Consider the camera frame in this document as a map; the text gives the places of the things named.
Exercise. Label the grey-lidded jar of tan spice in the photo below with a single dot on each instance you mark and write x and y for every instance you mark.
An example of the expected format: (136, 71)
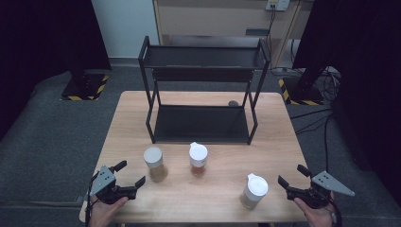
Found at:
(153, 157)

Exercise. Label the small grey round disc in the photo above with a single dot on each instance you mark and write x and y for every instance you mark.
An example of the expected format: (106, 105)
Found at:
(233, 103)

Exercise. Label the white-lidded jar of red-brown spice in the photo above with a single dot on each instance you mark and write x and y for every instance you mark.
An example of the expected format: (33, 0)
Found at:
(198, 154)

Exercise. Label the black stand with striped base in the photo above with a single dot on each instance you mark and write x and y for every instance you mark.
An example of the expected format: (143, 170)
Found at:
(302, 94)
(85, 88)

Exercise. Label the white-lidded jar of pale spice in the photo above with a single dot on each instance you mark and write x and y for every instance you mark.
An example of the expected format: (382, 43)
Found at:
(257, 186)

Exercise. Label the grey tape strip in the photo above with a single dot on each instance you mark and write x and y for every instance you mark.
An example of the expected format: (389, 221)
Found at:
(80, 198)

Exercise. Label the person's left hand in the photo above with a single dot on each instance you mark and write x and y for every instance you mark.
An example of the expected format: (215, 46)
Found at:
(102, 213)

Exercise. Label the black metal shelf rack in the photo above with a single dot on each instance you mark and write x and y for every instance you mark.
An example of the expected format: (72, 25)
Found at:
(201, 124)

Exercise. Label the white wall socket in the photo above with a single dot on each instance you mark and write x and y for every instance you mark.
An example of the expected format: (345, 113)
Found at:
(277, 4)

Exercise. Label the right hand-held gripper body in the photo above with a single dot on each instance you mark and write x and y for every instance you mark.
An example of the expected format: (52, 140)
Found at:
(315, 197)

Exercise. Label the black curtain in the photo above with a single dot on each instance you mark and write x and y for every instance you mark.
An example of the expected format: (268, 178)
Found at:
(47, 38)
(362, 63)

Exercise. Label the person's right hand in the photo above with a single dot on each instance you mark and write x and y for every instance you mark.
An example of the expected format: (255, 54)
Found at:
(318, 217)

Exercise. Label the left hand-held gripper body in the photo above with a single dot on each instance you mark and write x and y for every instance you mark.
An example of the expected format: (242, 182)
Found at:
(104, 183)

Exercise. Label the wooden cabinet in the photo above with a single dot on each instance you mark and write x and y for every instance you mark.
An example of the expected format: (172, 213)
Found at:
(214, 19)

